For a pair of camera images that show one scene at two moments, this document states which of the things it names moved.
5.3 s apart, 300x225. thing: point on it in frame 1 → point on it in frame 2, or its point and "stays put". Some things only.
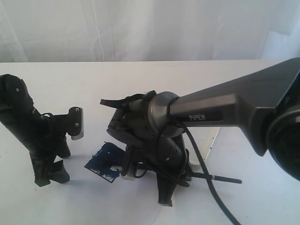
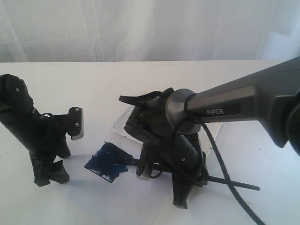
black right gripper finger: (183, 178) → (202, 178)
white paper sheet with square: (97, 194) stays put
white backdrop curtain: (40, 31) stays put
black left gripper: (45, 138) stays put
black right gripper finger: (167, 186) → (181, 188)
